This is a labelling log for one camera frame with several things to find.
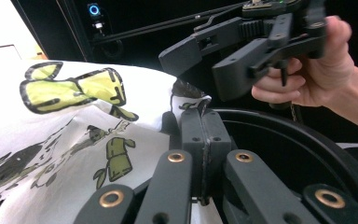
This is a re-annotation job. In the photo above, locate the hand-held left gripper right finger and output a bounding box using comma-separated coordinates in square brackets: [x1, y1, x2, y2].
[203, 109, 233, 205]

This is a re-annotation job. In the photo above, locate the black metal stand bar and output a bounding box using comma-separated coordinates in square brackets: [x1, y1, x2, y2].
[89, 2, 250, 45]

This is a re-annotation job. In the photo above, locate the dark grey trash bin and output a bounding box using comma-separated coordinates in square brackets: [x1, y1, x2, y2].
[209, 106, 358, 224]

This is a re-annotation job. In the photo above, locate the panda print trash bag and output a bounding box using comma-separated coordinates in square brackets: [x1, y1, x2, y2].
[0, 59, 213, 224]

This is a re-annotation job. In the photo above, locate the device with blue ring light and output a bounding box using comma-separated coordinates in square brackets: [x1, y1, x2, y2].
[86, 2, 104, 31]

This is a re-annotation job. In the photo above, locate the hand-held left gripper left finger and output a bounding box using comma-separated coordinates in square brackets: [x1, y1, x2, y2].
[162, 107, 207, 200]

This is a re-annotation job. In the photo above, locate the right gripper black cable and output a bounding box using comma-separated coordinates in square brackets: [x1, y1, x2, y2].
[288, 103, 304, 123]

